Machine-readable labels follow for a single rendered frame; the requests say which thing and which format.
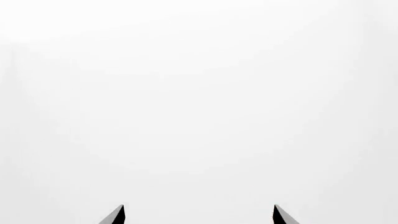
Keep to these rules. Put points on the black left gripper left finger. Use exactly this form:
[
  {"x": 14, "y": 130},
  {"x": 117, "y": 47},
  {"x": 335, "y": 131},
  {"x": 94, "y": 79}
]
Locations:
[{"x": 115, "y": 217}]

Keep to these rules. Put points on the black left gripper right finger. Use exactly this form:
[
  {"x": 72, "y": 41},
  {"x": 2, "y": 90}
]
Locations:
[{"x": 282, "y": 217}]

